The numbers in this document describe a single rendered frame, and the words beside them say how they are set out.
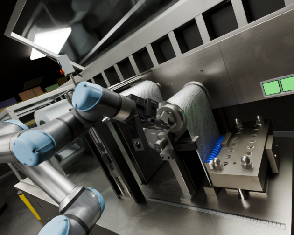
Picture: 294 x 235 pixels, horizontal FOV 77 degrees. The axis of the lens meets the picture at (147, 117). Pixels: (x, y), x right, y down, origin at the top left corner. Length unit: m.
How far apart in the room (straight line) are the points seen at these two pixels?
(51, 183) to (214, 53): 0.86
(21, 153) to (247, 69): 0.84
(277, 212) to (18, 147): 0.74
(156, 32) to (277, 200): 0.88
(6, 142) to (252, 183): 0.70
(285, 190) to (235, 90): 0.44
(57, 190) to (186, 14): 0.90
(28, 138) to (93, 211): 0.43
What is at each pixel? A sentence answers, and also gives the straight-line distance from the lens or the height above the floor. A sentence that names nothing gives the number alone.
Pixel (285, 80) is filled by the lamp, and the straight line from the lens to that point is 0.90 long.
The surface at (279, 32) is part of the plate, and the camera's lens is 0.88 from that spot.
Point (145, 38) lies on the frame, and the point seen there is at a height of 1.61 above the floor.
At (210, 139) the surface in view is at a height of 1.07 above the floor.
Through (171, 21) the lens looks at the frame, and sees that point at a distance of 1.00.
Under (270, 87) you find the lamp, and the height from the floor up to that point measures 1.19.
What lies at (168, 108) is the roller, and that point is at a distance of 0.69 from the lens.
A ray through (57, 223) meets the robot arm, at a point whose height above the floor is 1.13.
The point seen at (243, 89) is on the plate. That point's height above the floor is 1.21.
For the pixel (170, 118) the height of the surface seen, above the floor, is 1.26.
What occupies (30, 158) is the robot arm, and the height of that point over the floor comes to 1.39.
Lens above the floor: 1.45
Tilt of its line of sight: 13 degrees down
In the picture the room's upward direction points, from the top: 24 degrees counter-clockwise
